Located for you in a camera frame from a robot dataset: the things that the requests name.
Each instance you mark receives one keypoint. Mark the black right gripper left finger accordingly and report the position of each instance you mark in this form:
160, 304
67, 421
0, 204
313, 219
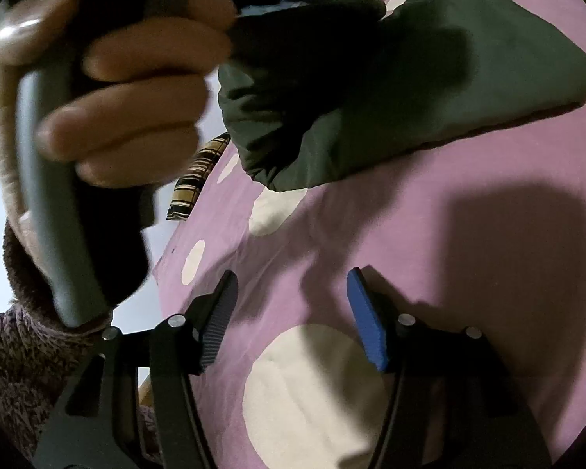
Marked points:
198, 332

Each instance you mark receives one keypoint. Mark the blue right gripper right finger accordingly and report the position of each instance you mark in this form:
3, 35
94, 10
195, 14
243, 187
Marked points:
388, 335

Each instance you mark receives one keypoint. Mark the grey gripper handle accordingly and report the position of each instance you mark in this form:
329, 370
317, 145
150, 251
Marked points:
48, 193

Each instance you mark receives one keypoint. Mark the dark green garment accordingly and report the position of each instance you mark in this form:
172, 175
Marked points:
318, 93

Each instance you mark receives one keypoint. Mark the knitted sweater left forearm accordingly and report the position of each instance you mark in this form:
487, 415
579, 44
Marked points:
37, 355

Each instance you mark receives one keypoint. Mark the person's left hand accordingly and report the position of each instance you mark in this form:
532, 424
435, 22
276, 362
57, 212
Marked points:
141, 128

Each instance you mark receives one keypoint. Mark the yellow black striped cloth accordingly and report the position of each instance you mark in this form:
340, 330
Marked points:
188, 187

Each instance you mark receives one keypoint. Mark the pink polka dot bedsheet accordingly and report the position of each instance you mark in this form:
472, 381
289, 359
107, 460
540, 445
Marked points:
482, 239

